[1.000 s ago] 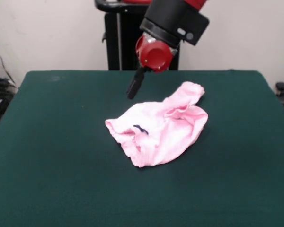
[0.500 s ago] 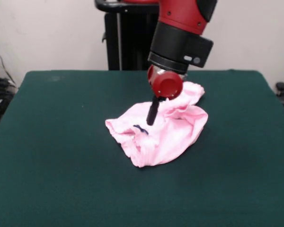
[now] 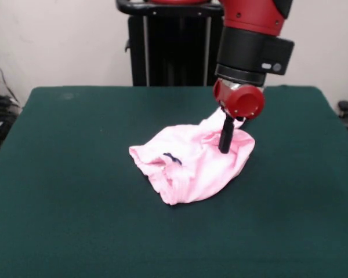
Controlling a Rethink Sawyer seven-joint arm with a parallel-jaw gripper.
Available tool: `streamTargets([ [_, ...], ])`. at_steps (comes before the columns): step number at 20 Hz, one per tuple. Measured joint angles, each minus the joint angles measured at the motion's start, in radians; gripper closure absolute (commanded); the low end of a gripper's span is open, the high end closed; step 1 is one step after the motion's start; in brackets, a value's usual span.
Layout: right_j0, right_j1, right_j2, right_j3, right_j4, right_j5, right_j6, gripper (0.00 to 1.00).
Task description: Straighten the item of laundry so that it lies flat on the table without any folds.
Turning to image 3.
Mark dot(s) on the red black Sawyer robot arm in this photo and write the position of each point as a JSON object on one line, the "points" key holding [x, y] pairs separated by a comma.
{"points": [[249, 43]]}

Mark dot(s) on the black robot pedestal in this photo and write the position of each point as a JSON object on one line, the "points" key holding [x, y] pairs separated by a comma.
{"points": [[174, 52]]}

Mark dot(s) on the dark green table cloth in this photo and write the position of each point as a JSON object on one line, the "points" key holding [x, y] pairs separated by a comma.
{"points": [[75, 231]]}

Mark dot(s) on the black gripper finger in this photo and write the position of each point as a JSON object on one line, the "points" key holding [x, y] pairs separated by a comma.
{"points": [[226, 134]]}

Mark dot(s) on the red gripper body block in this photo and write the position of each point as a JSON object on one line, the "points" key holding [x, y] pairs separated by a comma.
{"points": [[240, 100]]}

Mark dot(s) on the pink garment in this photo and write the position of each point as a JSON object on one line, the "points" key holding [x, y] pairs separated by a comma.
{"points": [[197, 168]]}

